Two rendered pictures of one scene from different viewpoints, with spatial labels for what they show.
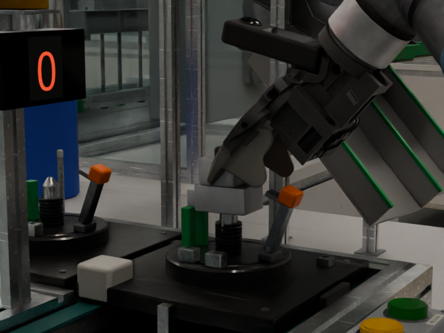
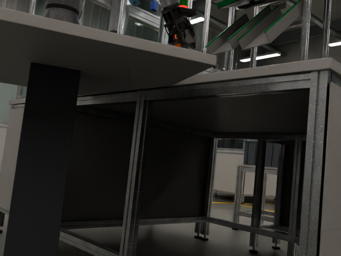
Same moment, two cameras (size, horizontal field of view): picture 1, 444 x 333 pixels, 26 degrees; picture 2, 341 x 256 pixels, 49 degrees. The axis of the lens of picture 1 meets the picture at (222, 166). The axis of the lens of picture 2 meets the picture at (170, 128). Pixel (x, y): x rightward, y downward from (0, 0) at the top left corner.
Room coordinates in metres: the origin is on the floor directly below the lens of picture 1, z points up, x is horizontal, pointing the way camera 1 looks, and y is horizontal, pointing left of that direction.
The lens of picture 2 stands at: (1.42, -1.59, 0.55)
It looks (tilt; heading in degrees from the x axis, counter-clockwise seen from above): 6 degrees up; 105
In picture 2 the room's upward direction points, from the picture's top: 6 degrees clockwise
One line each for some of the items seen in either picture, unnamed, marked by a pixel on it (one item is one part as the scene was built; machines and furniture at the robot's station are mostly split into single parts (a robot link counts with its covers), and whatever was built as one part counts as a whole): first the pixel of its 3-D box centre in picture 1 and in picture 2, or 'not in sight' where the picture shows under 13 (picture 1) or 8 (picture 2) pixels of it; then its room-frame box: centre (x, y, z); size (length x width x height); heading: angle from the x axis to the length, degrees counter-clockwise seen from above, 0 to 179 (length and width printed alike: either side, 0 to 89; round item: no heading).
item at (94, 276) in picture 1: (105, 279); not in sight; (1.00, 0.13, 0.97); 0.05 x 0.05 x 0.04; 59
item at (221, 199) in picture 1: (220, 178); (191, 49); (1.04, 0.00, 1.07); 0.08 x 0.04 x 0.07; 59
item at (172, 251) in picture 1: (228, 261); not in sight; (1.04, -0.01, 0.98); 0.14 x 0.14 x 0.02
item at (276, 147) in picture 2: not in sight; (283, 156); (1.55, 2.07, 0.73); 0.62 x 0.42 x 0.23; 149
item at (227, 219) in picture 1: (228, 211); not in sight; (1.04, -0.01, 1.04); 0.02 x 0.02 x 0.03
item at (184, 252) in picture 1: (189, 254); not in sight; (1.01, 0.04, 1.00); 0.02 x 0.01 x 0.02; 59
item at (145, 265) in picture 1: (228, 278); not in sight; (1.04, -0.01, 0.96); 0.24 x 0.24 x 0.02; 59
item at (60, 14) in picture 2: not in sight; (61, 23); (0.67, -0.47, 1.00); 0.15 x 0.15 x 0.10
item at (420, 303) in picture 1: (407, 312); not in sight; (0.92, -0.18, 0.96); 0.04 x 0.04 x 0.02
